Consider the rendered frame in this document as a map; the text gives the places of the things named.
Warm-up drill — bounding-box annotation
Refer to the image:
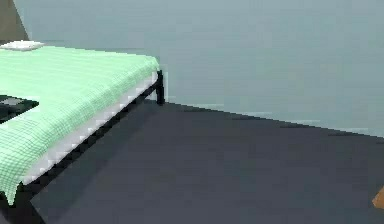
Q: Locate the black laptop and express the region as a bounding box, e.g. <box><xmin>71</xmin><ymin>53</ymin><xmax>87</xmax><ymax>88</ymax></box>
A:
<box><xmin>0</xmin><ymin>94</ymin><xmax>40</xmax><ymax>125</ymax></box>

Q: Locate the green covered black frame bed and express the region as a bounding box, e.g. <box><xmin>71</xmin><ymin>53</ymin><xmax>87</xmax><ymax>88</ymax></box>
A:
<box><xmin>0</xmin><ymin>44</ymin><xmax>166</xmax><ymax>224</ymax></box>

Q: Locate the white pillow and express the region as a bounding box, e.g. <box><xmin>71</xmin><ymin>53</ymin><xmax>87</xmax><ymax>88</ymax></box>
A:
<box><xmin>0</xmin><ymin>40</ymin><xmax>46</xmax><ymax>52</ymax></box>

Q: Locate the brown wooden object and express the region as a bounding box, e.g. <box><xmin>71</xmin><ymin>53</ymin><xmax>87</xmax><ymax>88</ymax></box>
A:
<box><xmin>371</xmin><ymin>186</ymin><xmax>384</xmax><ymax>210</ymax></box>

